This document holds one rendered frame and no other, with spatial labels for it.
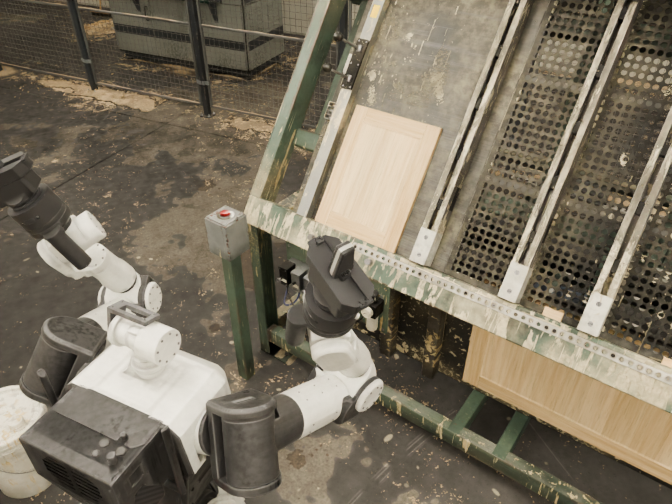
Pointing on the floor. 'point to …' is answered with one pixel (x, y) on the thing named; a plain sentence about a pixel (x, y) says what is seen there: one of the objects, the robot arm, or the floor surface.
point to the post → (239, 316)
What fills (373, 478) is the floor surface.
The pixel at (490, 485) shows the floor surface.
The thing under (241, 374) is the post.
